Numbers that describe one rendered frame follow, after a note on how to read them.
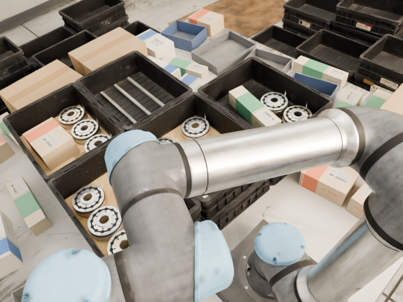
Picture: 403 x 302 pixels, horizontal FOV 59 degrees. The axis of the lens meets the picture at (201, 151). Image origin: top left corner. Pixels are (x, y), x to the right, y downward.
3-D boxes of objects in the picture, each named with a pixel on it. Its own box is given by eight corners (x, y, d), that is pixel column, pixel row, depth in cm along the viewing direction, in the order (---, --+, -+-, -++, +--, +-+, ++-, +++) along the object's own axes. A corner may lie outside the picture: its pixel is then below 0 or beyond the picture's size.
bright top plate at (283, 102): (293, 103, 133) (293, 102, 132) (272, 114, 130) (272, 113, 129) (275, 89, 139) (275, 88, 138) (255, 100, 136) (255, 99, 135)
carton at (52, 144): (80, 151, 129) (72, 138, 124) (50, 171, 125) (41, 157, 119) (59, 130, 138) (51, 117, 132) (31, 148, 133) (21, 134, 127)
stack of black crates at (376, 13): (398, 65, 253) (423, 2, 219) (373, 88, 240) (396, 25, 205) (345, 44, 275) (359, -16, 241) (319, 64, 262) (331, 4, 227)
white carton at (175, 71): (182, 84, 171) (180, 68, 165) (165, 97, 166) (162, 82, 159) (153, 70, 181) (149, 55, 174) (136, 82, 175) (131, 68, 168)
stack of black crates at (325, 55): (366, 94, 237) (380, 50, 211) (340, 117, 224) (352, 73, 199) (314, 71, 257) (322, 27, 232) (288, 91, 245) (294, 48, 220)
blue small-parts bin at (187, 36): (207, 38, 196) (206, 27, 191) (192, 53, 188) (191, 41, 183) (177, 30, 204) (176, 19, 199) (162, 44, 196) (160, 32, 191)
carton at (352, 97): (336, 138, 140) (339, 127, 136) (321, 132, 143) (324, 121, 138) (360, 103, 152) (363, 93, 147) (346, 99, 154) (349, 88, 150)
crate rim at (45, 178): (128, 136, 122) (126, 131, 120) (48, 186, 110) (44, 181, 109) (75, 85, 143) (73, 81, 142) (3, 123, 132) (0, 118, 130)
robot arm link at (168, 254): (198, 178, 40) (101, 210, 37) (243, 270, 33) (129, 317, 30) (198, 214, 46) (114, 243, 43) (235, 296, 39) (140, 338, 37)
